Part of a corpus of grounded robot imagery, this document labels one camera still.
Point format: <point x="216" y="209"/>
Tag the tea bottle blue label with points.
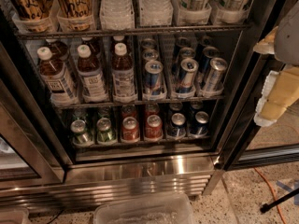
<point x="123" y="75"/>

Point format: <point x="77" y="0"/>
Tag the red soda can right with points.
<point x="153" y="128"/>

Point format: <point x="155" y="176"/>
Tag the stainless steel fridge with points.
<point x="41" y="168"/>

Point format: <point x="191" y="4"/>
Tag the blue silver can middle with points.
<point x="184" y="80"/>

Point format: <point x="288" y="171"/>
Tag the dark blue can right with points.
<point x="199" y="123"/>

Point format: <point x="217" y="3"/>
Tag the clear water bottle left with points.
<point x="117" y="14"/>

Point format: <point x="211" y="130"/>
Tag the fridge glass door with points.
<point x="238" y="141"/>

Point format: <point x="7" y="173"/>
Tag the clear water bottle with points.
<point x="155" y="12"/>
<point x="117" y="14"/>

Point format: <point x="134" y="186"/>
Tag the tea bottle front left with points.
<point x="63" y="90"/>

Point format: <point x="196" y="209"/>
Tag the green white can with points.
<point x="229" y="11"/>
<point x="191" y="12"/>

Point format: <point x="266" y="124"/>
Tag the red soda can left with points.
<point x="130" y="130"/>

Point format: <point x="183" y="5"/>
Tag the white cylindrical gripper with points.
<point x="289" y="37"/>

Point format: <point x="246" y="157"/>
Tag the green soda can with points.
<point x="82" y="136"/>
<point x="106" y="134"/>

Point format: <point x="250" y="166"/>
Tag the red soda can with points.
<point x="130" y="130"/>
<point x="153" y="128"/>

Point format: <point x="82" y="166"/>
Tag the green soda can left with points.
<point x="82" y="136"/>

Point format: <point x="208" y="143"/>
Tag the green white can top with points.
<point x="191" y="12"/>

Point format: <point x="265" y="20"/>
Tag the tea bottle front middle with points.
<point x="91" y="75"/>

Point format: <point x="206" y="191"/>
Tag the gold can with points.
<point x="33" y="11"/>
<point x="75" y="15"/>

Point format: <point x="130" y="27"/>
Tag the blue silver energy can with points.
<point x="153" y="82"/>

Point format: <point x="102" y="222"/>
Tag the black tripod leg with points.
<point x="267" y="206"/>

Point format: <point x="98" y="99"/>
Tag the clear water bottle right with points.
<point x="155" y="12"/>

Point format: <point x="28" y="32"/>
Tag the green white can right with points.
<point x="229" y="11"/>

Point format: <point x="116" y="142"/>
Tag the gold can top left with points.
<point x="33" y="11"/>

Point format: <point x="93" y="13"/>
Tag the clear plastic bin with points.
<point x="161" y="208"/>

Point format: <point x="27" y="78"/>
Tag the silver energy can right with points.
<point x="212" y="81"/>

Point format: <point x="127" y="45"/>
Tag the dark blue soda can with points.
<point x="176" y="128"/>

